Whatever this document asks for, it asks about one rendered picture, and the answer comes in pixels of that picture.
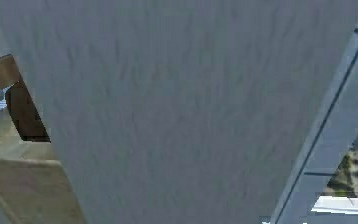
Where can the brown wooden furniture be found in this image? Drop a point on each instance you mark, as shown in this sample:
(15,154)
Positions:
(25,116)

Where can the window with garden view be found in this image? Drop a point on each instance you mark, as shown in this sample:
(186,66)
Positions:
(353,170)

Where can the pale grey room door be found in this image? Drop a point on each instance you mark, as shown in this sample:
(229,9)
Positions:
(340,110)

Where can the beige box-shaped furniture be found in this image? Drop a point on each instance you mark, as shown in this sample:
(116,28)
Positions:
(23,186)

